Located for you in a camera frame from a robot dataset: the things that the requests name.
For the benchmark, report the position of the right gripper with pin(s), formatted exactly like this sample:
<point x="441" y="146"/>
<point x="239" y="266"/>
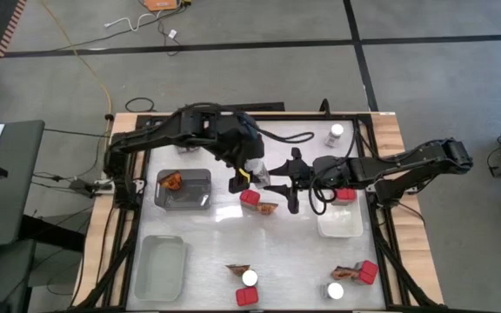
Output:
<point x="308" y="173"/>

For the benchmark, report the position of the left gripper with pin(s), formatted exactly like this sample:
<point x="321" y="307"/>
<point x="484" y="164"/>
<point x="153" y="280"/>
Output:
<point x="244" y="152"/>

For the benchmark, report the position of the white-lid bagel seasoning jar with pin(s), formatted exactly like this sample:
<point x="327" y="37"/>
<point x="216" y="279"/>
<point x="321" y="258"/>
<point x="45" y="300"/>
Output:
<point x="259" y="174"/>
<point x="335" y="291"/>
<point x="182" y="150"/>
<point x="249" y="278"/>
<point x="336" y="129"/>

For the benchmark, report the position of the orange taco seasoning packet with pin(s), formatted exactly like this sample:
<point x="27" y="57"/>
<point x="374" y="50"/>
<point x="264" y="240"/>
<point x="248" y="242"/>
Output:
<point x="172" y="181"/>
<point x="236" y="269"/>
<point x="345" y="273"/>
<point x="268" y="209"/>

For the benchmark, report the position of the light grey plastic bin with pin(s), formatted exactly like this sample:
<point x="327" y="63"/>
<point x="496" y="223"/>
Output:
<point x="159" y="269"/>

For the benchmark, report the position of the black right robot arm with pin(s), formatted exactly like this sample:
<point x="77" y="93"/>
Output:
<point x="407" y="163"/>

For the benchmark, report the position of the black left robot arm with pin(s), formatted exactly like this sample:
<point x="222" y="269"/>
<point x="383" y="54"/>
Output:
<point x="163" y="132"/>

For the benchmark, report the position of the dark grey plastic bin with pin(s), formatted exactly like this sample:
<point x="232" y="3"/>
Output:
<point x="194" y="191"/>

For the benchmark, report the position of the white plastic bin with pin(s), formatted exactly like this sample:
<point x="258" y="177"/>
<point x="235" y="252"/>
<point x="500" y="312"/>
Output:
<point x="339" y="224"/>

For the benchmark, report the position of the black flat bar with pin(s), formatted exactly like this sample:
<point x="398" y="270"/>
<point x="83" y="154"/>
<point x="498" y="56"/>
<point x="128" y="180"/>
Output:
<point x="268" y="107"/>

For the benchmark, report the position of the small white plug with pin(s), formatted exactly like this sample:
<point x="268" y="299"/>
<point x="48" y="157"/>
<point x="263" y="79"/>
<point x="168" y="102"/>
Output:
<point x="172" y="33"/>

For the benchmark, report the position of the black desk base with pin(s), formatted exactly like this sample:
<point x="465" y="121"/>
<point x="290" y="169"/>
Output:
<point x="55" y="232"/>

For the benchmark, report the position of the orange box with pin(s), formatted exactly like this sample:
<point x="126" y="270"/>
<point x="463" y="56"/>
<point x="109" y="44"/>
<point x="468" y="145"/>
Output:
<point x="160" y="4"/>

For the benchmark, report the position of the dark grey side desk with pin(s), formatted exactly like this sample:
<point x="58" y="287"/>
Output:
<point x="15" y="195"/>

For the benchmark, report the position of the black metal rig frame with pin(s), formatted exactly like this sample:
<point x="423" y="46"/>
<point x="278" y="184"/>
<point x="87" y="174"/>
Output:
<point x="302" y="117"/>

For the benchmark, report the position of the black bracket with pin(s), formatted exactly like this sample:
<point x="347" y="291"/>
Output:
<point x="324" y="108"/>

